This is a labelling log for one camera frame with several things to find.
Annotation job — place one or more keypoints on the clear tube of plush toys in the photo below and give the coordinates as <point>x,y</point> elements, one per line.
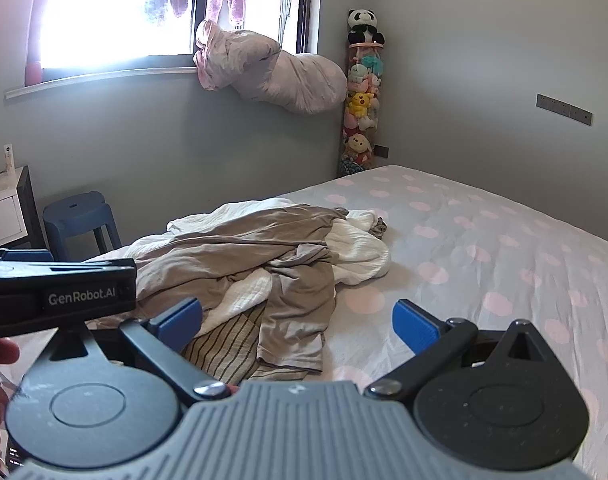
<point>361,110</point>

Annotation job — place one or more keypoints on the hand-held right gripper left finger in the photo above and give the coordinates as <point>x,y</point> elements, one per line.
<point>179,319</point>

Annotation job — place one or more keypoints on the dark wall socket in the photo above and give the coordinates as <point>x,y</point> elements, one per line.
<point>381,151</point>

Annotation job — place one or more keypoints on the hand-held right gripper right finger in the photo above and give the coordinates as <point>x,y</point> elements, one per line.
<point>415,327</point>

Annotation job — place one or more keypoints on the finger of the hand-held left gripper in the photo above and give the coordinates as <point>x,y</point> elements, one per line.
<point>28,255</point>

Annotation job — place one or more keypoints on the blue plastic stool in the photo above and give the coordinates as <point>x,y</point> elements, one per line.
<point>78,215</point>

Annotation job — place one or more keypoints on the bed with pink dotted sheet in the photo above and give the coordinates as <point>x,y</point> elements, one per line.
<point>484,260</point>

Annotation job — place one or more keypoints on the beige striped garment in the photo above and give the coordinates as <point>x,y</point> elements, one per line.
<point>223,350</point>

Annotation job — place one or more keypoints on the grey wall switch panel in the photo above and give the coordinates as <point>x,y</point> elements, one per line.
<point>581,115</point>
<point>553,103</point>

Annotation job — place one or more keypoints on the taupe shirt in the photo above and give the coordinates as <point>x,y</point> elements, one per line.
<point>294,310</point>

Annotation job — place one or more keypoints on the small olive striped cloth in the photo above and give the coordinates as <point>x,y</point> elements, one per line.
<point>379,228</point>

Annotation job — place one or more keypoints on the panda plush toy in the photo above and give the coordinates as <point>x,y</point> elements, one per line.
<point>364,25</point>

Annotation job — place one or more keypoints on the white cosmetic tube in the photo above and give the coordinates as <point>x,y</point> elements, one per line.
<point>8,160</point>

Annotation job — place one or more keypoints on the white crinkled garment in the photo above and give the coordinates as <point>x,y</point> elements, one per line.
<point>354,250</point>

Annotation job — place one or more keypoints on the white nightstand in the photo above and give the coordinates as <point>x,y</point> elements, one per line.
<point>3,210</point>

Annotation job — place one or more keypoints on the white window sill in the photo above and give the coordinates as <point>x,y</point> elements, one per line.
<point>83,80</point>

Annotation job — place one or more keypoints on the window with dark frame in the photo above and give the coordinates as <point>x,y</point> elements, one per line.
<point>108,10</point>

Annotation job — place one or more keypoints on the pink rolled quilt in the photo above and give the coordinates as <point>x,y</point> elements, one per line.
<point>294,75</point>

